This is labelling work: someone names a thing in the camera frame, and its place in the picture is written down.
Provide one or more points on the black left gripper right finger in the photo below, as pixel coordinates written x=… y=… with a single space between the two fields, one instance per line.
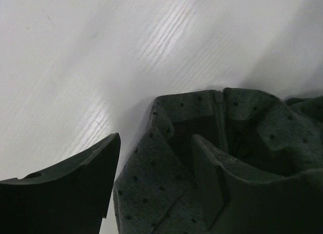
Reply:
x=239 y=198

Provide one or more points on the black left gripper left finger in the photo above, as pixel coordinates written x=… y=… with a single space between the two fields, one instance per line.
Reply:
x=71 y=196

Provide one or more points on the dark grey dotted skirt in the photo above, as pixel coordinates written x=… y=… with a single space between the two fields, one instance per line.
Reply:
x=157 y=192

